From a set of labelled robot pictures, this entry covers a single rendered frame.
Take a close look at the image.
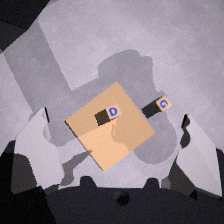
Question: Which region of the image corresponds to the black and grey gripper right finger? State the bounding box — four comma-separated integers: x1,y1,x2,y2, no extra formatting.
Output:
168,114,224,224

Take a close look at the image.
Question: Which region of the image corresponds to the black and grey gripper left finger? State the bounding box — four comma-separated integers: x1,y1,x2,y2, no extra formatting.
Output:
0,108,65,224

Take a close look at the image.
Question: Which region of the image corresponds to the peach flat mat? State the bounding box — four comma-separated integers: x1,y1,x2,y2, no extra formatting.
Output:
65,81,155,171

